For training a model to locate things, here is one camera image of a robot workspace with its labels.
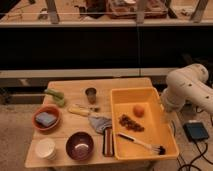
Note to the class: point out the yellow banana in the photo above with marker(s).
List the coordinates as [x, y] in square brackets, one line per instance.
[83, 111]

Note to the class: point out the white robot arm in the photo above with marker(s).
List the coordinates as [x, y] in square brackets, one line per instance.
[188, 84]

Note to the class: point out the orange bowl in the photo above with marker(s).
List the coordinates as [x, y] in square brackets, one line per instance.
[51, 109]

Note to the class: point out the purple bowl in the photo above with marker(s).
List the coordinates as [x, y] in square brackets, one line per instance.
[79, 146]

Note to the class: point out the metal cup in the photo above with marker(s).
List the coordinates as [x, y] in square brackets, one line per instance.
[91, 95]

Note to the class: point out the grey cloth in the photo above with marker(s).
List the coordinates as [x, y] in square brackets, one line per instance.
[99, 124]

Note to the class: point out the orange fruit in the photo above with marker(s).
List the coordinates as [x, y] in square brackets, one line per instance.
[138, 111]

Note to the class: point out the yellow plastic bin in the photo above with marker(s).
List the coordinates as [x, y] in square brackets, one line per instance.
[141, 125]

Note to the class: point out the bunch of dark grapes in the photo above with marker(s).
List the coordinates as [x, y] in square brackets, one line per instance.
[130, 124]

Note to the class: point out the green plastic vegetable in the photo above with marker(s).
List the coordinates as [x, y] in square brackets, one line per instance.
[58, 97]

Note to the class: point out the dark red rectangular block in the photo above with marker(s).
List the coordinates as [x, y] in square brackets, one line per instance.
[108, 146]

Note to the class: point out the wooden table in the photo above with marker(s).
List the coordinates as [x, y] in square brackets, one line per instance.
[71, 123]

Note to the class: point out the blue sponge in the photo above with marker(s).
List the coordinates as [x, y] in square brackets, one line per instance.
[45, 119]

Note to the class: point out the brush with black bristles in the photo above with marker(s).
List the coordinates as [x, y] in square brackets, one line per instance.
[156, 149]

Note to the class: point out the white cup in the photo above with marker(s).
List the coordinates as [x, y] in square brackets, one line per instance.
[46, 149]

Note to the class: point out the black device with cable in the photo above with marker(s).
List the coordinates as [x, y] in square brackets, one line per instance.
[195, 131]

